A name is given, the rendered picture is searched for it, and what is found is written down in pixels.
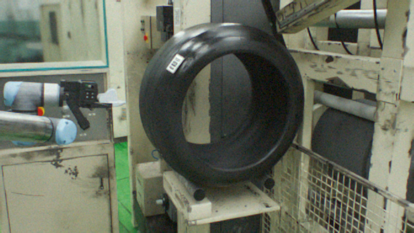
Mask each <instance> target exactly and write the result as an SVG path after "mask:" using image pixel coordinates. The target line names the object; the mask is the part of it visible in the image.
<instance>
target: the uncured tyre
mask: <svg viewBox="0 0 414 233"><path fill-rule="evenodd" d="M177 54H178V55H179V56H181V57H183V58H184V60H183V61H182V62H181V64H180V65H179V67H178V68H177V70H176V71H175V72H174V73H172V72H170V71H169V70H167V67H168V66H169V64H170V63H171V61H172V60H173V58H174V57H175V56H176V55H177ZM229 54H234V55H235V56H236V57H238V58H239V59H240V61H241V62H242V64H243V65H244V67H245V68H246V69H247V72H248V74H249V76H250V81H251V102H250V106H249V109H248V113H247V114H246V116H245V117H244V119H243V121H242V122H241V123H240V125H239V127H238V128H237V129H236V130H235V131H233V132H231V133H230V134H229V135H228V136H227V137H225V138H223V139H221V140H219V141H216V142H211V143H206V144H197V143H193V142H189V141H186V140H185V136H184V132H183V129H182V106H183V103H184V98H185V95H186V92H187V91H188V90H189V87H190V85H191V83H192V81H193V80H194V79H195V77H196V76H197V74H198V73H199V72H201V71H202V69H204V68H205V67H206V66H207V65H208V64H209V63H211V62H212V61H214V60H216V59H218V58H220V57H223V56H225V55H229ZM303 113H304V85H303V81H302V79H301V74H300V72H299V69H298V66H297V64H296V62H295V60H294V58H293V57H292V55H291V53H289V52H288V50H287V49H286V48H285V47H284V46H283V45H282V44H281V42H280V41H278V40H276V39H275V38H274V37H273V36H271V35H270V34H268V33H266V32H264V30H262V29H259V28H256V27H252V26H250V25H245V24H239V23H202V24H198V25H194V26H192V27H189V28H186V29H184V30H182V31H181V32H179V33H178V34H175V35H174V36H172V37H171V38H169V39H168V40H167V41H166V42H165V43H164V44H163V45H162V46H161V47H160V48H159V49H158V50H157V52H156V53H155V55H154V56H153V57H152V59H151V60H150V62H149V63H148V65H147V68H146V71H145V73H144V76H143V79H142V83H141V84H140V90H139V114H140V118H141V120H142V125H143V127H144V130H145V133H146V135H147V137H148V139H149V141H150V142H151V143H152V144H153V145H154V147H155V148H156V147H158V148H159V149H160V151H161V153H162V154H163V155H164V157H162V158H164V160H165V162H166V163H167V164H168V165H169V166H170V167H171V168H172V169H173V170H174V171H176V172H177V173H178V174H179V175H181V176H183V177H184V178H186V179H189V180H191V181H193V182H197V184H201V185H204V186H210V187H233V186H239V185H242V184H246V182H250V181H252V180H253V179H256V178H258V177H260V176H262V175H263V174H265V173H266V172H267V171H269V170H270V169H271V168H273V167H274V166H275V165H276V164H277V163H278V162H279V161H280V160H281V159H282V157H283V156H284V155H285V154H286V153H287V151H288V149H289V148H290V146H291V145H292V143H293V142H294V140H295V138H296V135H297V133H298V130H299V127H300V124H301V119H302V117H303ZM156 150H157V149H156Z"/></svg>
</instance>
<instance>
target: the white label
mask: <svg viewBox="0 0 414 233"><path fill-rule="evenodd" d="M183 60H184V58H183V57H181V56H179V55H178V54H177V55H176V56H175V57H174V58H173V60H172V61H171V63H170V64H169V66H168V67H167V70H169V71H170V72H172V73H174V72H175V71H176V70H177V68H178V67H179V65H180V64H181V62H182V61H183Z"/></svg>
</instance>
